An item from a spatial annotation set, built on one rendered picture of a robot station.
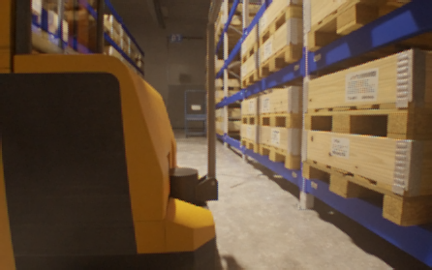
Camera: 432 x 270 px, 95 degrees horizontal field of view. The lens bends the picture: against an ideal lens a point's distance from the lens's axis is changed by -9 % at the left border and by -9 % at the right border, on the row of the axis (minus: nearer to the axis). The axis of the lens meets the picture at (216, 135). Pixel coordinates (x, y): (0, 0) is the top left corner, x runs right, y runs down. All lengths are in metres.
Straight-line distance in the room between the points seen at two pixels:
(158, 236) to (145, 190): 0.16
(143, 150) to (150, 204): 0.17
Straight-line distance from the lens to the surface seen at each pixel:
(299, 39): 2.01
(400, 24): 1.24
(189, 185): 1.03
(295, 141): 1.87
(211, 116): 1.04
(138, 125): 0.68
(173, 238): 0.77
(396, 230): 1.25
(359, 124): 1.32
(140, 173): 0.70
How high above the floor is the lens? 0.70
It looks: 4 degrees down
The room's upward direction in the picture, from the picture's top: straight up
